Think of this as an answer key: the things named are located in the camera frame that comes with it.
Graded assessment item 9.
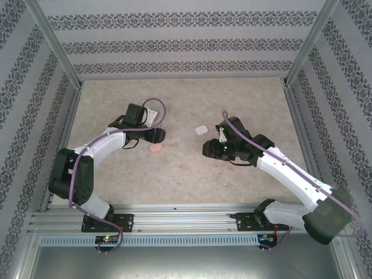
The black arm base mounting plate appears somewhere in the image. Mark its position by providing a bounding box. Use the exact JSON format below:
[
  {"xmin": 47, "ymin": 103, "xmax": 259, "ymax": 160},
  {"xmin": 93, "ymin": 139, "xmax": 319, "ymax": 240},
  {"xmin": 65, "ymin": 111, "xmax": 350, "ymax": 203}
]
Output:
[
  {"xmin": 82, "ymin": 213, "xmax": 134, "ymax": 233},
  {"xmin": 234, "ymin": 212, "xmax": 289, "ymax": 233}
]

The grey metal sheet panel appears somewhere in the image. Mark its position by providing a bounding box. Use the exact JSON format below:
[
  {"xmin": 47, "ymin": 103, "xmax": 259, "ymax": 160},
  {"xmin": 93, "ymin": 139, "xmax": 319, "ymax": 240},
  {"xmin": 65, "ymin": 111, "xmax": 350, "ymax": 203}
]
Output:
[{"xmin": 28, "ymin": 245, "xmax": 357, "ymax": 279}]

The aluminium side rail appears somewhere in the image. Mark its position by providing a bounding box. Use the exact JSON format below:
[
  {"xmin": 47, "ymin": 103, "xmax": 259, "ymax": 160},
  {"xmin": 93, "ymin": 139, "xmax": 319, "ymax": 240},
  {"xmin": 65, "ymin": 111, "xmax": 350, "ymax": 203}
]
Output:
[
  {"xmin": 40, "ymin": 84, "xmax": 84, "ymax": 213},
  {"xmin": 283, "ymin": 84, "xmax": 331, "ymax": 210}
]

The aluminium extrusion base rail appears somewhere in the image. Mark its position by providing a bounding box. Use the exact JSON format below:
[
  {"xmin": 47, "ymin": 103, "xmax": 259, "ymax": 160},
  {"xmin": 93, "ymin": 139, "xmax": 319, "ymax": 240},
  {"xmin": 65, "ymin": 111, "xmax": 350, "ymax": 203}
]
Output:
[{"xmin": 27, "ymin": 203, "xmax": 341, "ymax": 237}]

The aluminium frame post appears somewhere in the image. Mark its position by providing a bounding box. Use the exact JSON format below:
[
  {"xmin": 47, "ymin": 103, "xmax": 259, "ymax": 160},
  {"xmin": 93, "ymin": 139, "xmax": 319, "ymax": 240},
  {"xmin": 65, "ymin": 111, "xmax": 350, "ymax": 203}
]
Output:
[
  {"xmin": 28, "ymin": 0, "xmax": 84, "ymax": 88},
  {"xmin": 285, "ymin": 0, "xmax": 340, "ymax": 87}
]

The grey slotted cable duct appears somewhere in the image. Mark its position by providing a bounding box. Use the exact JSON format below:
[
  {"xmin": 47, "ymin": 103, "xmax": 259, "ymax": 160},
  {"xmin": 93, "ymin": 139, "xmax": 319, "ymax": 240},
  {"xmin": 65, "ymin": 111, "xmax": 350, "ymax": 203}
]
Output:
[{"xmin": 38, "ymin": 235, "xmax": 260, "ymax": 247}]

